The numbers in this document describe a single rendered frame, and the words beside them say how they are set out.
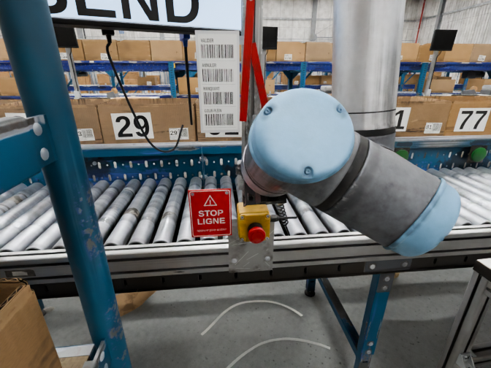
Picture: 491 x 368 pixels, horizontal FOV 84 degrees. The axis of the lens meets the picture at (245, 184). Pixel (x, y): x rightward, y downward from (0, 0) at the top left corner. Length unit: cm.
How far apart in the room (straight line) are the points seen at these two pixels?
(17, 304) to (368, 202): 28
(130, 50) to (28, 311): 577
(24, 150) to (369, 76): 36
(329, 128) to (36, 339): 27
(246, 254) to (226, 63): 46
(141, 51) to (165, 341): 513
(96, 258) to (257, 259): 55
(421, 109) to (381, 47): 114
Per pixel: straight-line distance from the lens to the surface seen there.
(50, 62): 22
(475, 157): 169
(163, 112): 123
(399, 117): 148
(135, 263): 79
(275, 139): 24
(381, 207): 28
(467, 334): 98
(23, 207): 121
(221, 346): 147
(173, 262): 77
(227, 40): 60
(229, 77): 60
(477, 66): 787
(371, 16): 41
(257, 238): 60
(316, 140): 25
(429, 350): 168
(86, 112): 132
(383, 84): 41
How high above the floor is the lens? 117
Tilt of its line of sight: 22 degrees down
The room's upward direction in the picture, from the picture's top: straight up
